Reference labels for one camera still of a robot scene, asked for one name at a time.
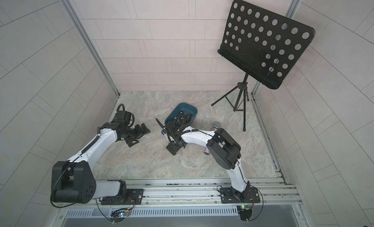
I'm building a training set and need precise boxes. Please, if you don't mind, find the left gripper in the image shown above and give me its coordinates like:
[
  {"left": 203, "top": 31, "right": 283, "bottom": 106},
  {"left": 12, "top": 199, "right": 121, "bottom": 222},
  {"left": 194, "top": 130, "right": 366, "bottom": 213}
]
[{"left": 122, "top": 122, "right": 152, "bottom": 146}]

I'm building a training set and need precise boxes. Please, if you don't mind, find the black VW key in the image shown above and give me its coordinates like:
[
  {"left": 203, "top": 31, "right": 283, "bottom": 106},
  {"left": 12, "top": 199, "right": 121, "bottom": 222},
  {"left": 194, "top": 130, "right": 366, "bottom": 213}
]
[{"left": 177, "top": 111, "right": 184, "bottom": 118}]

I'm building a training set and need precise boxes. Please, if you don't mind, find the teal plastic storage box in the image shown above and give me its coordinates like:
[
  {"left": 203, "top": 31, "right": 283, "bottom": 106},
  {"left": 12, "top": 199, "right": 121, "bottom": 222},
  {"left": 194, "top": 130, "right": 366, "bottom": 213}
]
[{"left": 165, "top": 102, "right": 198, "bottom": 126}]

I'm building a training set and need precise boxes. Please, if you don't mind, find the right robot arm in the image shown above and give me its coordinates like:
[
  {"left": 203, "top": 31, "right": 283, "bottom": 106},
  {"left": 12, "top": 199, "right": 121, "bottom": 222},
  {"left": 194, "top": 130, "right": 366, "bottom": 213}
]
[{"left": 156, "top": 119, "right": 260, "bottom": 203}]

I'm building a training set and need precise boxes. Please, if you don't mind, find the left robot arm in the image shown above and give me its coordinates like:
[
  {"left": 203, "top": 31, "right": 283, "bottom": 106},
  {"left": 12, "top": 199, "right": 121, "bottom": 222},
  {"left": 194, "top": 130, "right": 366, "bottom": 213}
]
[{"left": 50, "top": 104, "right": 150, "bottom": 207}]

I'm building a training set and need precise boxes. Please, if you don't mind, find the left circuit board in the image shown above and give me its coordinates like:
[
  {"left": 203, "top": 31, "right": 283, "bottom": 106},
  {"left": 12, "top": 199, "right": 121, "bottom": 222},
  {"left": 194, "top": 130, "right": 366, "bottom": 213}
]
[{"left": 110, "top": 208, "right": 131, "bottom": 223}]

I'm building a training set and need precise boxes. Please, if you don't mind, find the circuit board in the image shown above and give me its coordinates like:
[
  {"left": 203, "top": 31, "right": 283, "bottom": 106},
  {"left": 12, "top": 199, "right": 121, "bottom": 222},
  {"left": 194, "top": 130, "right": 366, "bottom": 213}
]
[
  {"left": 110, "top": 208, "right": 131, "bottom": 223},
  {"left": 237, "top": 205, "right": 253, "bottom": 222}
]

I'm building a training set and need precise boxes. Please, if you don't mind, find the right circuit board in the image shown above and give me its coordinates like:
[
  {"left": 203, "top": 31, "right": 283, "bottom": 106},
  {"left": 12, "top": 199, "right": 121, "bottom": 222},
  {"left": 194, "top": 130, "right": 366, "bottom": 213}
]
[{"left": 237, "top": 205, "right": 253, "bottom": 222}]

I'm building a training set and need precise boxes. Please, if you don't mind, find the black perforated music stand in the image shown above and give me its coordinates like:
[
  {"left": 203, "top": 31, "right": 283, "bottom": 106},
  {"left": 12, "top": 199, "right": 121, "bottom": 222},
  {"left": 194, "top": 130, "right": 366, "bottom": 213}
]
[{"left": 217, "top": 0, "right": 315, "bottom": 113}]

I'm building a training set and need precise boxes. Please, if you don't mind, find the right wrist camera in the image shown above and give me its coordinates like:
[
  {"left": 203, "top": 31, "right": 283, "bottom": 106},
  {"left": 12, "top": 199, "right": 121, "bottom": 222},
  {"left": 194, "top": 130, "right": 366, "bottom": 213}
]
[{"left": 164, "top": 122, "right": 187, "bottom": 138}]

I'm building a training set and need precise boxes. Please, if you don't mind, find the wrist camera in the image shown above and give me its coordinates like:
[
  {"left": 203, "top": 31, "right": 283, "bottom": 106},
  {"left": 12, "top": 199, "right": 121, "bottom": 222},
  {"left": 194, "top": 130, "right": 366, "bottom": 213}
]
[
  {"left": 164, "top": 122, "right": 187, "bottom": 138},
  {"left": 115, "top": 111, "right": 135, "bottom": 127}
]

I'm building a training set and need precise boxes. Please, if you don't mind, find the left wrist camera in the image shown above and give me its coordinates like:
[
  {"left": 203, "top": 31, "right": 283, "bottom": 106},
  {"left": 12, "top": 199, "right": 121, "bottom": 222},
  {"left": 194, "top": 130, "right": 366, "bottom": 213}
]
[{"left": 115, "top": 111, "right": 135, "bottom": 127}]

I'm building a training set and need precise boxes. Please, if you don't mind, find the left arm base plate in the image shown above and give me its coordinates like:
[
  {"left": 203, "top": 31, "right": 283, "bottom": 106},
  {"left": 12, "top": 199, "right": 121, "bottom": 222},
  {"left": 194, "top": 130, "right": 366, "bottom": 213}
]
[{"left": 99, "top": 189, "right": 144, "bottom": 206}]

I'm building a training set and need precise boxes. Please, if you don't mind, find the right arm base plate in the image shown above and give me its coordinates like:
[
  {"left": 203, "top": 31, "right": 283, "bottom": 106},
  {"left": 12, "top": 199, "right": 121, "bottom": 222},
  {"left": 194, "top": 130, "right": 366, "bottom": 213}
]
[{"left": 218, "top": 186, "right": 261, "bottom": 204}]

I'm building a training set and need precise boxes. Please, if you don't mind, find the aluminium rail frame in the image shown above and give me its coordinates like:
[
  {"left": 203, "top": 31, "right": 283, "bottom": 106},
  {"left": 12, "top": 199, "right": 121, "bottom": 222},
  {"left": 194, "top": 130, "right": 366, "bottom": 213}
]
[{"left": 48, "top": 174, "right": 309, "bottom": 227}]

